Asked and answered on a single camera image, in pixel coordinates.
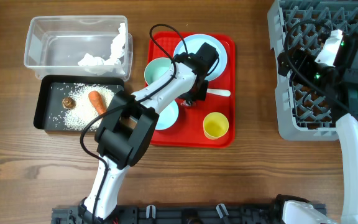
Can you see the green bowl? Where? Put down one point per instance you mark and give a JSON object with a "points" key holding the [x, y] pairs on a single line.
{"points": [[156, 68]]}

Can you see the black waste tray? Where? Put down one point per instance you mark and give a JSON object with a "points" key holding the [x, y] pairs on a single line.
{"points": [[49, 111]]}

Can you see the white plastic spoon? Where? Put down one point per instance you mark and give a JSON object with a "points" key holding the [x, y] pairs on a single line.
{"points": [[219, 92]]}

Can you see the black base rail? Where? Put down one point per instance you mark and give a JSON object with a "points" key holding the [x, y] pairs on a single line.
{"points": [[245, 214]]}

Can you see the brown food scrap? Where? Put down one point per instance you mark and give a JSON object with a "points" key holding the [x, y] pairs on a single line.
{"points": [[68, 103]]}

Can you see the red snack wrapper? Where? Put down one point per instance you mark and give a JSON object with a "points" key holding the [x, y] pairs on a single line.
{"points": [[188, 103]]}

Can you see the red plastic tray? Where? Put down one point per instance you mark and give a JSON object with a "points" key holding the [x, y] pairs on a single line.
{"points": [[187, 131]]}

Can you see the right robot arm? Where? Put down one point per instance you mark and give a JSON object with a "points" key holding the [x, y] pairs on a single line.
{"points": [[333, 74]]}

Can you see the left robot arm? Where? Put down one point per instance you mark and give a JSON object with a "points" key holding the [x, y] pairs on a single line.
{"points": [[127, 127]]}

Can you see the white rice pile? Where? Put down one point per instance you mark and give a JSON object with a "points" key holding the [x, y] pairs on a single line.
{"points": [[84, 112]]}

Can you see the clear plastic bin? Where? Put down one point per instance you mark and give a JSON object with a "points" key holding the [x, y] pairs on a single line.
{"points": [[92, 46]]}

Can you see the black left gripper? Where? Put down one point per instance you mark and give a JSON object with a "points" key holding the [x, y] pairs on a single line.
{"points": [[201, 95]]}

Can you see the light blue bowl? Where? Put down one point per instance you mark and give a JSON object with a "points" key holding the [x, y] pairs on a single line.
{"points": [[168, 117]]}

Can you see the grey dishwasher rack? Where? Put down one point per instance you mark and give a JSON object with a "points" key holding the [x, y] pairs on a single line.
{"points": [[303, 116]]}

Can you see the yellow cup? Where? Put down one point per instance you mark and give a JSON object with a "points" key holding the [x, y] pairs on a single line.
{"points": [[215, 125]]}

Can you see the light blue plate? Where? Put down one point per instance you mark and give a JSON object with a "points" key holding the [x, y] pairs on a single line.
{"points": [[195, 41]]}

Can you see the orange carrot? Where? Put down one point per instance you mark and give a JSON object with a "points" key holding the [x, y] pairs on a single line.
{"points": [[97, 101]]}

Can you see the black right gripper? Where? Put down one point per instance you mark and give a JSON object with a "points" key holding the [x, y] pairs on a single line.
{"points": [[304, 60]]}

